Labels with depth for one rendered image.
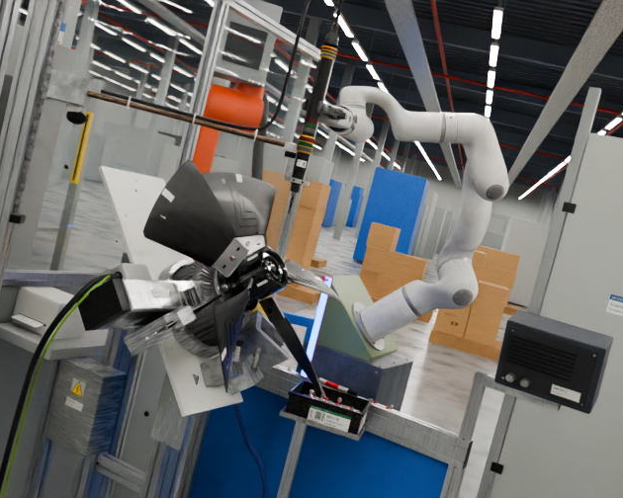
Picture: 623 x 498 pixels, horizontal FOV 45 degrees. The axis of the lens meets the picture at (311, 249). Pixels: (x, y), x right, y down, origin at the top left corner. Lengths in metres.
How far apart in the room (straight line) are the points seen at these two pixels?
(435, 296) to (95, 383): 1.12
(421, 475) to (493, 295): 7.29
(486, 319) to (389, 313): 6.98
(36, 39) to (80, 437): 1.02
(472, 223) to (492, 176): 0.21
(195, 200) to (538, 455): 2.33
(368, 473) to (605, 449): 1.53
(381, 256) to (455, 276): 8.79
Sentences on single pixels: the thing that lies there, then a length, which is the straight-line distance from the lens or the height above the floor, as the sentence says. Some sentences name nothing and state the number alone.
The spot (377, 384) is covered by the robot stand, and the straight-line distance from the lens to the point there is 2.48.
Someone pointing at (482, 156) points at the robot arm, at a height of 1.65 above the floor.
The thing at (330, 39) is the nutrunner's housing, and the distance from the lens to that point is 2.02.
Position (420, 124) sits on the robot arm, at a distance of 2.21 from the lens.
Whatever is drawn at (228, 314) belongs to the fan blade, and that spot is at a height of 1.12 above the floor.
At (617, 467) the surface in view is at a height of 0.60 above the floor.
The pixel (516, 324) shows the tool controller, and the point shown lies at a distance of 2.07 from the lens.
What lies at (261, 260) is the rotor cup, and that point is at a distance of 1.86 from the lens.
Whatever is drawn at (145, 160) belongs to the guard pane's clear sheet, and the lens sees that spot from 2.60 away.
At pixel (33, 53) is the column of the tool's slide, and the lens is 2.02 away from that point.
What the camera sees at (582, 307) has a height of 1.23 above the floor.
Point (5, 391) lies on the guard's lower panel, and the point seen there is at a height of 0.63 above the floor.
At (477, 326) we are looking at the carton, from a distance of 9.51.
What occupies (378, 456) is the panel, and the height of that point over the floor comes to 0.71.
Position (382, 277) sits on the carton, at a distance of 11.23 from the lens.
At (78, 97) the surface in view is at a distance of 2.00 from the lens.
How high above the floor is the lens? 1.43
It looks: 4 degrees down
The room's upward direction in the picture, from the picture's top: 14 degrees clockwise
